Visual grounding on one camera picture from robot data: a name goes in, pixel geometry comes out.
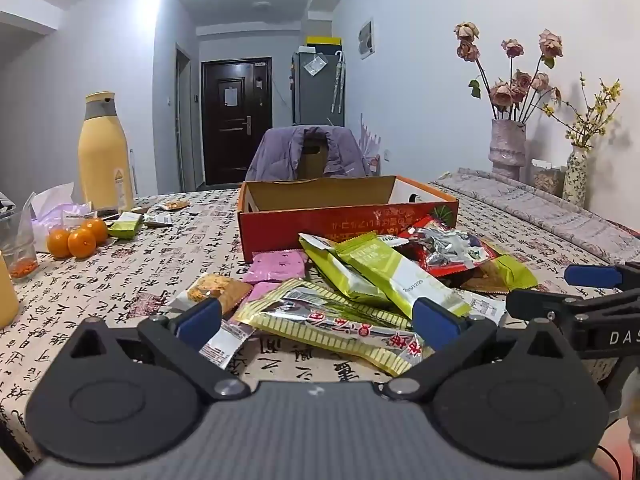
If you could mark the green zigzag-edge snack packet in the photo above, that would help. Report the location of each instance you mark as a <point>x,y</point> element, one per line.
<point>515,270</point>

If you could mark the grey interior door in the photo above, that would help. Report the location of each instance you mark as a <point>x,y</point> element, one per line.
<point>182,125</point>

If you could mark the wooden chair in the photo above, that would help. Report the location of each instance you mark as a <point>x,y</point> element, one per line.
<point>310,162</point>

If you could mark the folded patterned blanket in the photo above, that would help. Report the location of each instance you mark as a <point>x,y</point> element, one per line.
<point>540,210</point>

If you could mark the calligraphy print tablecloth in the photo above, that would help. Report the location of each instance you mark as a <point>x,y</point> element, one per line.
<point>150,260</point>

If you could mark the yellow flower branches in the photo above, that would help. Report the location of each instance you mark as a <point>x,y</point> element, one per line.
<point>592,117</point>

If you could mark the pink decoration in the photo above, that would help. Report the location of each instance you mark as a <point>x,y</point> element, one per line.
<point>370,137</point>

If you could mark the silver foil snack packet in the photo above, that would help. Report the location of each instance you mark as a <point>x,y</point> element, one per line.
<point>450,250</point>

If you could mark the dark entrance door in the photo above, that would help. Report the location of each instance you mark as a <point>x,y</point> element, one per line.
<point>235,125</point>

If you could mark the grey refrigerator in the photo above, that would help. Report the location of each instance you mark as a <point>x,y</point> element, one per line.
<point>315,95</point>

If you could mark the orange tangerine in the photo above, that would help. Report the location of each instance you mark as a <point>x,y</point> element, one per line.
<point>98,230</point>
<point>57,243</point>
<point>81,244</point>

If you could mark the clear glass cup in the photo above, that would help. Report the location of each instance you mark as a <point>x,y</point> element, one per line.
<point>17,250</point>

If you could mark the red snack packet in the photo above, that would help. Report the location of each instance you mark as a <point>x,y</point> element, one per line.
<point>425,224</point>

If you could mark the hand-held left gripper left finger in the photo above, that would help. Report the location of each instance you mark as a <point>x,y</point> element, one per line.
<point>200,321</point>

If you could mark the small green snack packet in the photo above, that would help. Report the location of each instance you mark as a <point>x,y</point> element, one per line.
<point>125,225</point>

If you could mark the yellow box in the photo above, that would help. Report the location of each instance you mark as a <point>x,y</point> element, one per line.
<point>323,41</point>

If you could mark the dried pink roses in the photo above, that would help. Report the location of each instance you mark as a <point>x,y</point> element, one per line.
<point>505,92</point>

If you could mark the clear plastic pouch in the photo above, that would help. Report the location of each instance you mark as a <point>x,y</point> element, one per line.
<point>316,64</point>

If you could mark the pink snack packet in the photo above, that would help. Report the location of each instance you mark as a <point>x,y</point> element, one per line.
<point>257,292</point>
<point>275,266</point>

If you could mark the floral white vase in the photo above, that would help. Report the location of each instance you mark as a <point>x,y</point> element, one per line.
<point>575,180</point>

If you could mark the glass jar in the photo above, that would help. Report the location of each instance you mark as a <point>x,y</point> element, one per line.
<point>547,180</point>

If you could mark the long green red-print packet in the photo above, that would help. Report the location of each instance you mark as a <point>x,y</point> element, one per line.
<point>325,325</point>

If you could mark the small orange sachet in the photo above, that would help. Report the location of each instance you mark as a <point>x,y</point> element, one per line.
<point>175,205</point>

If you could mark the wall picture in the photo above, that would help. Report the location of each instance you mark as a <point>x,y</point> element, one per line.
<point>366,39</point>

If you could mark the white folded umbrella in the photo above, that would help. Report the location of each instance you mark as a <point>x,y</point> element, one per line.
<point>338,85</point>

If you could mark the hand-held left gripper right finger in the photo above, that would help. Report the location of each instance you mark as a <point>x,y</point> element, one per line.
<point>434,324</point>

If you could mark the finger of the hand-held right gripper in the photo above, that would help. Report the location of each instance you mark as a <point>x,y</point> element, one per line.
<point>540,305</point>
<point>592,276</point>

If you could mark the pink ceramic vase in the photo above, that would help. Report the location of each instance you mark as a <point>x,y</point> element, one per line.
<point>507,150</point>

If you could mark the light green snack packet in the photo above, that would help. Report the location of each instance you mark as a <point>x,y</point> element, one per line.
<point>330,270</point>
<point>400,272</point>

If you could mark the yellow bottle with grey collar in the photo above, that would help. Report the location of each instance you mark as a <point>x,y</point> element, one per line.
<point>105,160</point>

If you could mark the small white sachet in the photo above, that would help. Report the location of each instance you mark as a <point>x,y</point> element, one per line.
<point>159,219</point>

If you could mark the orange cardboard box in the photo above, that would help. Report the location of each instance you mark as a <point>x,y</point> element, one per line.
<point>320,222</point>

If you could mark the purple padded jacket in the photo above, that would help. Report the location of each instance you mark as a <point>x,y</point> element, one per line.
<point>272,157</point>

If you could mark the clear plastic bag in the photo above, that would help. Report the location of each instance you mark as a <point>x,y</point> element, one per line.
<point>55,205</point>

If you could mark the yellow cup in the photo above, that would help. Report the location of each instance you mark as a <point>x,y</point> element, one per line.
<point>6,300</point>

